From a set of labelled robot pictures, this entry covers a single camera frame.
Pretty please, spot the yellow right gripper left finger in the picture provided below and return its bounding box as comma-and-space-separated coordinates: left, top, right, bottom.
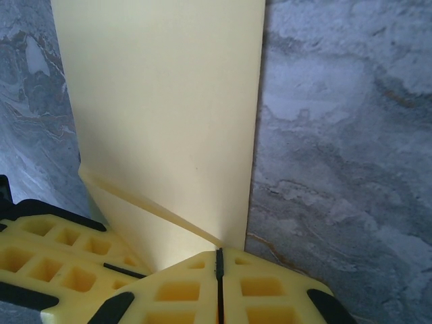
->
40, 248, 221, 324

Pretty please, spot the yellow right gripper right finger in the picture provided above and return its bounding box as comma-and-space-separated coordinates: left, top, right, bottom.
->
220, 248, 357, 324

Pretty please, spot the yellow paper sheet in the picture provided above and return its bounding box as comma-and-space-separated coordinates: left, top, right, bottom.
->
50, 0, 267, 275

